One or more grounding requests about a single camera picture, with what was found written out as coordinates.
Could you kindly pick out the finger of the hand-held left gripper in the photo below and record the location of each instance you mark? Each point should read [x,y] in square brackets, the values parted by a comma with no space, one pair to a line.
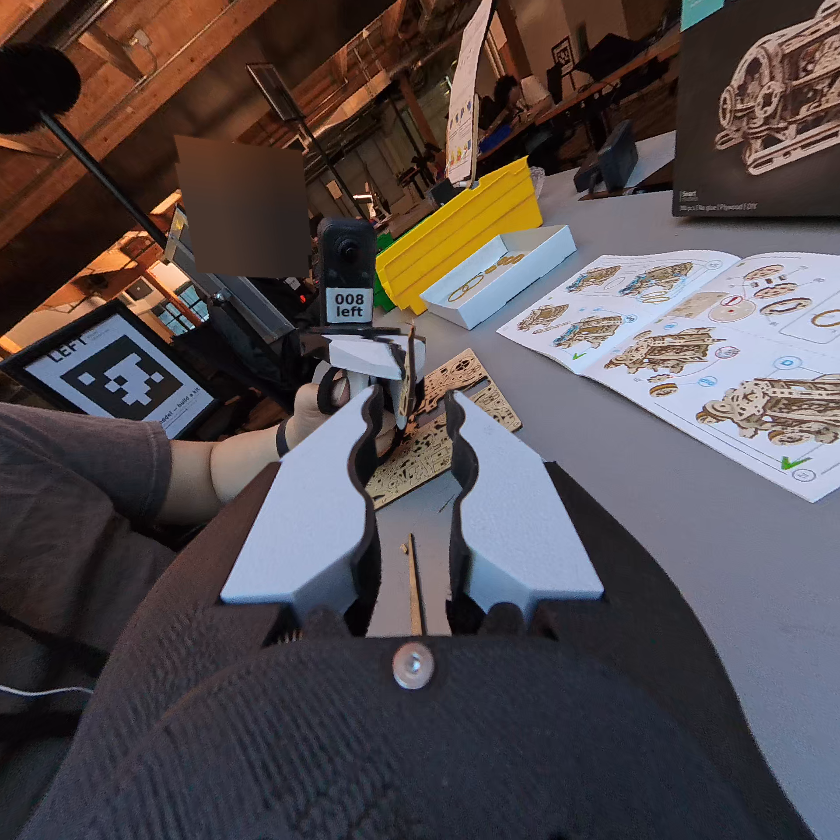
[361,358]
[422,367]

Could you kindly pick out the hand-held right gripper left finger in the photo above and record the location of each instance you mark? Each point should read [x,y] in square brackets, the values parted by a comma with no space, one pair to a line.
[308,525]

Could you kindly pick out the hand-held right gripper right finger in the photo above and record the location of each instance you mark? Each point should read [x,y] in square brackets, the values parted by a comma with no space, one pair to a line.
[525,525]

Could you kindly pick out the thin wooden model part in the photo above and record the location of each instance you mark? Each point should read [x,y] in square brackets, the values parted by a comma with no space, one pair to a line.
[408,380]

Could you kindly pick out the person's left forearm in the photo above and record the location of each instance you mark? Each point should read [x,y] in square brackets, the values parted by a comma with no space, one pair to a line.
[229,472]

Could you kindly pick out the plywood parts sheet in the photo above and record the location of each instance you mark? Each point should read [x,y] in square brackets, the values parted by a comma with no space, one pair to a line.
[413,466]

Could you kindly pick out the black model kit box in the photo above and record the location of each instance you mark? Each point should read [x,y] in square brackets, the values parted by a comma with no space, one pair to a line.
[709,164]

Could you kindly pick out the green plastic storage bin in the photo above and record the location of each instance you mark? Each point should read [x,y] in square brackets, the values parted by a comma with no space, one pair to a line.
[397,236]

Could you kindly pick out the black wristband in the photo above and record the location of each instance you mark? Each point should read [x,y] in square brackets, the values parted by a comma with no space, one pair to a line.
[283,439]

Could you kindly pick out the group of wooden rings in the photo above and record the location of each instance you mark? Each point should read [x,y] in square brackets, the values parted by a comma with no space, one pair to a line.
[466,289]

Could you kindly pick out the thin wooden rod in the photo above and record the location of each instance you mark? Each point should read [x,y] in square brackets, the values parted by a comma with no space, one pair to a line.
[415,590]

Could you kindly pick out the white cardboard tray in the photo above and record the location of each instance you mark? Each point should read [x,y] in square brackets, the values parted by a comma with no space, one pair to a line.
[518,282]

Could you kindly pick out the yellow plastic storage bin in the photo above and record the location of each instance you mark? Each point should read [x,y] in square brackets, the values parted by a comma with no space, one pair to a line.
[472,223]

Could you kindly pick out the upright white paper sign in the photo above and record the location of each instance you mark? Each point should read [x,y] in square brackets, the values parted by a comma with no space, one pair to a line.
[467,98]

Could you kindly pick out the open instruction booklet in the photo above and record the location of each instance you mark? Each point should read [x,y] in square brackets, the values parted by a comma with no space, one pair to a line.
[709,394]

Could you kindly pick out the framed left marker sign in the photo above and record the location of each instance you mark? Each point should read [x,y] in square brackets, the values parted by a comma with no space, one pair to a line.
[124,380]

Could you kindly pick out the person's dark grey shirt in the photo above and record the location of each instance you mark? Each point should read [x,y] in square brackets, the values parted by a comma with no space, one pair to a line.
[65,525]

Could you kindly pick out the black fuzzy microphone on pole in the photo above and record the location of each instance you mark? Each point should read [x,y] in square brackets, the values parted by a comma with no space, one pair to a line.
[36,88]

